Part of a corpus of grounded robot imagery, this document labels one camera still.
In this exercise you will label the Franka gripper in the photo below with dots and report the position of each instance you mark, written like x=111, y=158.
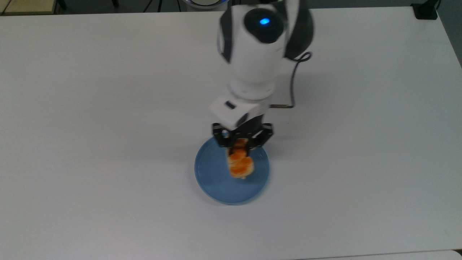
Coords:
x=231, y=110

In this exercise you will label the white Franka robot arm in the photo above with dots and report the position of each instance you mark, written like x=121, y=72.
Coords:
x=252, y=61

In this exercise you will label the blue round plate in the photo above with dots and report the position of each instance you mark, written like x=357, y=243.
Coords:
x=214, y=180

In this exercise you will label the orange topped bread piece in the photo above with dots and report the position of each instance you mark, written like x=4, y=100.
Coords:
x=240, y=164

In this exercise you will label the black tripod legs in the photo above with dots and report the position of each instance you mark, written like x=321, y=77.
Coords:
x=160, y=4

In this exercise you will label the wooden furniture piece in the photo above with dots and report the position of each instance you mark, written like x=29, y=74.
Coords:
x=27, y=6

